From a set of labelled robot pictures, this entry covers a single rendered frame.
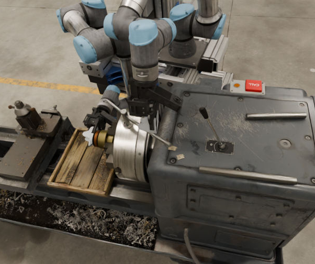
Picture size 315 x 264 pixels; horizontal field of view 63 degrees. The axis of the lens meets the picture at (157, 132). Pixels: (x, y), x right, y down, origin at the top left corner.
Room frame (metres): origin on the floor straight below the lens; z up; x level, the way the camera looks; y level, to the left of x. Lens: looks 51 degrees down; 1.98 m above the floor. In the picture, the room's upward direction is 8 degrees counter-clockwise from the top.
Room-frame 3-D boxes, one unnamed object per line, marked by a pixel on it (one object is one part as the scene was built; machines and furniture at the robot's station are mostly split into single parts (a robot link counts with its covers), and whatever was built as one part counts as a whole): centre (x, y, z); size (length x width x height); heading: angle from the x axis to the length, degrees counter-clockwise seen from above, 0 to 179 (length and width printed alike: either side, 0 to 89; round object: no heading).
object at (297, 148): (0.57, -0.29, 1.06); 0.59 x 0.48 x 0.39; 71
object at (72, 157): (0.77, 0.36, 0.89); 0.36 x 0.30 x 0.04; 161
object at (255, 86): (0.75, -0.40, 1.26); 0.06 x 0.06 x 0.02; 71
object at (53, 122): (0.94, 0.61, 0.99); 0.20 x 0.10 x 0.05; 71
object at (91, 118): (0.85, 0.27, 1.08); 0.12 x 0.09 x 0.08; 160
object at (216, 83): (0.80, -0.24, 1.24); 0.09 x 0.08 x 0.03; 71
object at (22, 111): (0.95, 0.63, 1.13); 0.08 x 0.08 x 0.03
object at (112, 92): (1.00, 0.21, 1.08); 0.11 x 0.08 x 0.09; 160
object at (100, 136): (0.73, 0.23, 1.08); 0.09 x 0.09 x 0.09; 71
